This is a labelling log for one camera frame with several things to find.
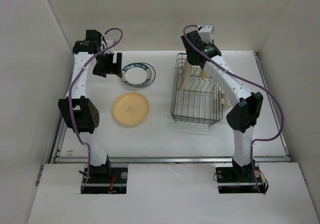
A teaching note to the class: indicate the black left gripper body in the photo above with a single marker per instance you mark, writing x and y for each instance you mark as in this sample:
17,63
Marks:
104,64

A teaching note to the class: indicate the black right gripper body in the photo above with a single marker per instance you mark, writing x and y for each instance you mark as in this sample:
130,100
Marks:
189,59

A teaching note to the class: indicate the tan yellow plate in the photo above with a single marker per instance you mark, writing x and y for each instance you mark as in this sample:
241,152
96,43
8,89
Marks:
203,74

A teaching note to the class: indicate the cream white plate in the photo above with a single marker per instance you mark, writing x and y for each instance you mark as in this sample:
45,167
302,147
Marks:
186,74

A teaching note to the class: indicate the white blue-rimmed plate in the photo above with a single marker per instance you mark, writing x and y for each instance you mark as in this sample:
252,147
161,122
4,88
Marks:
138,75

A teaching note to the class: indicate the metal wire dish rack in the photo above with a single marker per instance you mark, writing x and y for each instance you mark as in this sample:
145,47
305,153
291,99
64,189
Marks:
199,101

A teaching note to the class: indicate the orange yellow plate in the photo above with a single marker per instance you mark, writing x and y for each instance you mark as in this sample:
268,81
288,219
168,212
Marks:
131,109

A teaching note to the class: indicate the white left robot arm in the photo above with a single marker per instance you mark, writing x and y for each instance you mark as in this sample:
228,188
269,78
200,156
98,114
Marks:
93,56

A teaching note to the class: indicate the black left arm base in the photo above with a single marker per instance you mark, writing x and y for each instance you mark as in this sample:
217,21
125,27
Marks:
113,183

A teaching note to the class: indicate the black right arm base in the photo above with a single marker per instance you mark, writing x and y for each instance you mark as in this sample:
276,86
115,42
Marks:
251,183

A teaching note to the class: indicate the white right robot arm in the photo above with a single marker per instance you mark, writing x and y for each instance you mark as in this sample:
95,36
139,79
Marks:
246,105

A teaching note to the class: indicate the white plastic cutlery holder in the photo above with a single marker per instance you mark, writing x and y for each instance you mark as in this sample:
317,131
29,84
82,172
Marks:
224,100

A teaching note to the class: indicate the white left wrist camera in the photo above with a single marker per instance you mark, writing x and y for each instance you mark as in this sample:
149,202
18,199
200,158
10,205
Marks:
106,43

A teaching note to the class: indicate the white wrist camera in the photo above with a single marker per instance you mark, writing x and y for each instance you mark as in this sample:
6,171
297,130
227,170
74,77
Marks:
206,33
106,43

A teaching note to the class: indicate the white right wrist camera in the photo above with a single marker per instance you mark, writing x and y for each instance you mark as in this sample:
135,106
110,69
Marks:
206,33

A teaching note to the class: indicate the aluminium right rail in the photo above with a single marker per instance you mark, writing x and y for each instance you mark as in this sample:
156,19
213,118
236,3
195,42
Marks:
273,105

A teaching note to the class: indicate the aluminium front rail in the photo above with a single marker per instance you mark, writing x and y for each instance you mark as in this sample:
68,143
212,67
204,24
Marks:
156,160

